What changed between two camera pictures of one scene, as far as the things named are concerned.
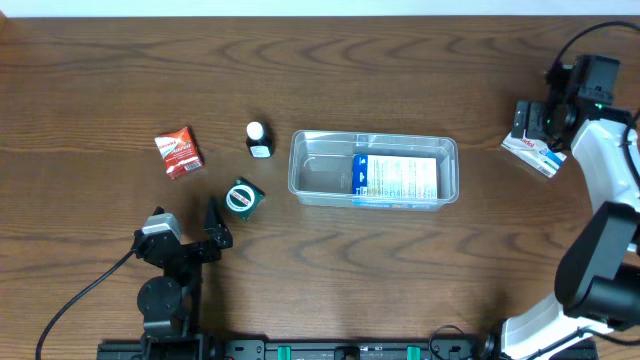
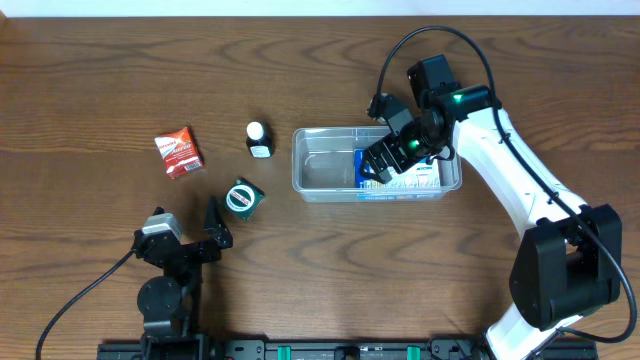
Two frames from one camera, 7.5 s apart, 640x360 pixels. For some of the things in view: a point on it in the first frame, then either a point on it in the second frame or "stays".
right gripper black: x=530 y=121 to x=388 y=153
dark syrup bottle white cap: x=259 y=139 stays
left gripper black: x=187 y=248 stays
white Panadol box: x=535 y=153 to x=420 y=175
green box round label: x=243 y=197 stays
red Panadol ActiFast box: x=179 y=152 stays
